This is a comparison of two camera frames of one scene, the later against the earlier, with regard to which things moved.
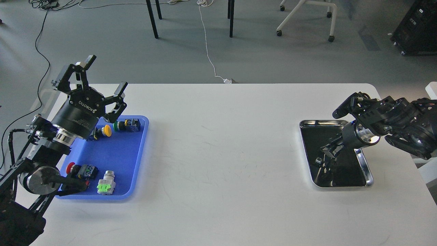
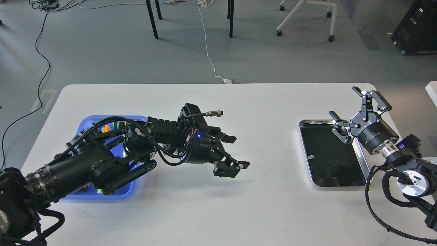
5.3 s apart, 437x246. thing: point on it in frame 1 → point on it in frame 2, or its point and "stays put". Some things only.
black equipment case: x=416 y=35 stays put
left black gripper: x=79 y=114 → x=206 y=146
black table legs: x=230 y=10 stays put
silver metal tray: x=332 y=163 stays put
